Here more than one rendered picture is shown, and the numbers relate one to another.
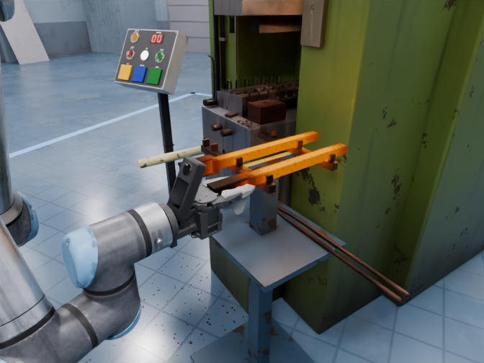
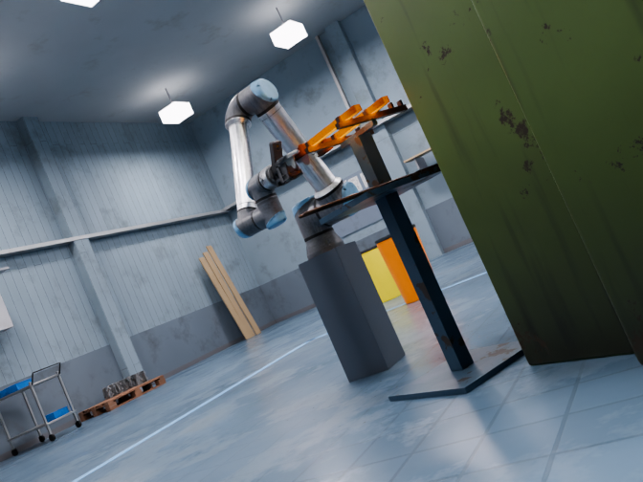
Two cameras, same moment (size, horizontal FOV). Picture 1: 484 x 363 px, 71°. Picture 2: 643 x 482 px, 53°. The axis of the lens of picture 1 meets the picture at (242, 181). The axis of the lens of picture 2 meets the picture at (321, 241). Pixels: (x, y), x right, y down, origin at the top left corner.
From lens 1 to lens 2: 2.54 m
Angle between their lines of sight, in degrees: 92
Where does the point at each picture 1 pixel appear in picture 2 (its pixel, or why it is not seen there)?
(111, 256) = (250, 186)
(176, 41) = not seen: hidden behind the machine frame
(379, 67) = (391, 14)
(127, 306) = (263, 211)
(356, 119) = (399, 70)
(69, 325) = (249, 213)
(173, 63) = not seen: hidden behind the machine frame
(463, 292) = not seen: outside the picture
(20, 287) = (241, 195)
